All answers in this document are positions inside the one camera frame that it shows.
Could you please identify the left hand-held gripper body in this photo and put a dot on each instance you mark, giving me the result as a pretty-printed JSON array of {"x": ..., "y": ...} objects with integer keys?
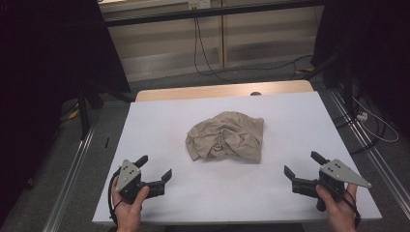
[{"x": 129, "y": 175}]

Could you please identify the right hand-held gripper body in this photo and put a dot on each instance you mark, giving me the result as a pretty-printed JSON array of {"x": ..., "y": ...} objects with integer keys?
[{"x": 335, "y": 174}]

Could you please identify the beige pants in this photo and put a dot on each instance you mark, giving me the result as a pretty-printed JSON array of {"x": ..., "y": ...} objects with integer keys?
[{"x": 225, "y": 137}]

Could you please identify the person's left hand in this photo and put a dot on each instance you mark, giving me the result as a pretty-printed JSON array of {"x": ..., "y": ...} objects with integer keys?
[{"x": 129, "y": 209}]

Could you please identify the person's right hand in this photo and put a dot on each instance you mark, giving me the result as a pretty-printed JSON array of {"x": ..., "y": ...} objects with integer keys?
[{"x": 338, "y": 209}]

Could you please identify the small black floor piece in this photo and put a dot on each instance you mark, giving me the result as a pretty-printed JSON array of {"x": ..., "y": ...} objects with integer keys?
[{"x": 106, "y": 142}]

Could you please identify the white power strip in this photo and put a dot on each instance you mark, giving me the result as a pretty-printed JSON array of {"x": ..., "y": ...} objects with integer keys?
[{"x": 362, "y": 116}]

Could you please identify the white table mat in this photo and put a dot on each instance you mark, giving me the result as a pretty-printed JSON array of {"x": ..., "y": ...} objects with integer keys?
[{"x": 225, "y": 193}]

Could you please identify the black metal stand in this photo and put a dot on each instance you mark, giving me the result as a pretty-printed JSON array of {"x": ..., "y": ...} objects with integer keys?
[
  {"x": 84, "y": 116},
  {"x": 341, "y": 74}
]

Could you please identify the yellow floor tape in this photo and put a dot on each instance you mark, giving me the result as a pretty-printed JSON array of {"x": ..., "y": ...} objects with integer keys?
[
  {"x": 305, "y": 70},
  {"x": 74, "y": 113}
]

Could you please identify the wooden table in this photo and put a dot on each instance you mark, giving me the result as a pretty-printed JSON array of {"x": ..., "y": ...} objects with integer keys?
[{"x": 199, "y": 92}]

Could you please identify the black curtain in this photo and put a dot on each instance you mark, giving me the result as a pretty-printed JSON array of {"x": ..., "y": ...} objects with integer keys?
[
  {"x": 38, "y": 96},
  {"x": 380, "y": 48}
]

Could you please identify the black horizontal bar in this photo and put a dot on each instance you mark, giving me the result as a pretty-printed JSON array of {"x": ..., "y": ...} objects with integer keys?
[{"x": 206, "y": 13}]

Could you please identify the aluminium floor rail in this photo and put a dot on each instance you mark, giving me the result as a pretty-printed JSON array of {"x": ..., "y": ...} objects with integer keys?
[
  {"x": 380, "y": 161},
  {"x": 69, "y": 183}
]

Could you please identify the white wall socket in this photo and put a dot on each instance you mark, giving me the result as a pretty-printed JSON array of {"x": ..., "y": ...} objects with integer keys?
[{"x": 199, "y": 4}]

